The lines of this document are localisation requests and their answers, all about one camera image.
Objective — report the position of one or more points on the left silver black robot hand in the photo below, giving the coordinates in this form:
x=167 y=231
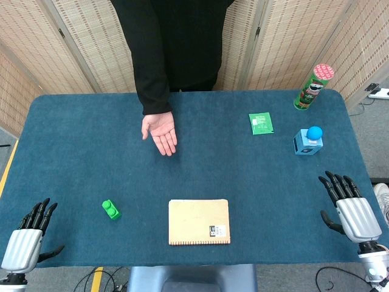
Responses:
x=22 y=243

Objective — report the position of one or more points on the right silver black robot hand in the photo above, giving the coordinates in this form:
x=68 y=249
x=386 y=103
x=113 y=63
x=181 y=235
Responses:
x=355 y=213

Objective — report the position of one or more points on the person's bare hand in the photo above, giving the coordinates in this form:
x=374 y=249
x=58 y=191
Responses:
x=161 y=132

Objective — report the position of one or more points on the green toy building brick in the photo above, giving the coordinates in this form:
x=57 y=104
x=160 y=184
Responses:
x=111 y=209

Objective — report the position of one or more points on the person's black sleeved forearm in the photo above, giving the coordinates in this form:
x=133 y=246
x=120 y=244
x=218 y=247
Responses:
x=152 y=76

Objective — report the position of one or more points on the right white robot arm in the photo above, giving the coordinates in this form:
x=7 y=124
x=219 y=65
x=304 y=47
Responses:
x=374 y=261

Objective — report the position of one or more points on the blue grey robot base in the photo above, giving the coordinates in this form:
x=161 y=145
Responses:
x=193 y=278

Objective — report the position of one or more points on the person's black clothed torso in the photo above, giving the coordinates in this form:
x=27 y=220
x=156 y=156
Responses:
x=194 y=42

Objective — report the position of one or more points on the green sachet packet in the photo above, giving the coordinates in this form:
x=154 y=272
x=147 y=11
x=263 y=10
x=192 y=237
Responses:
x=260 y=123

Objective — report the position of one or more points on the white sneaker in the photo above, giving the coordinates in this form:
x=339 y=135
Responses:
x=382 y=200

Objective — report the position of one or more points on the blue cube with ball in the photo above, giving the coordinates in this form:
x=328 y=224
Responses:
x=307 y=143

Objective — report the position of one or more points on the blue ball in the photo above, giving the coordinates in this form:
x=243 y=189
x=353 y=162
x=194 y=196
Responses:
x=314 y=133

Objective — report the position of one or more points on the tan spiral notebook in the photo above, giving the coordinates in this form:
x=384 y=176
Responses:
x=199 y=222

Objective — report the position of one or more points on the white power strip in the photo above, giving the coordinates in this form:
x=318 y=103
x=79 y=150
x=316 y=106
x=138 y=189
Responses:
x=379 y=93

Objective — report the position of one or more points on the green Pringles can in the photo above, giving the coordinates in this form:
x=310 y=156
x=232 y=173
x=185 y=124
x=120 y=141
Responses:
x=313 y=88

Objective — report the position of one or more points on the woven folding screen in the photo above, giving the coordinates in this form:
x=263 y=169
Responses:
x=304 y=39

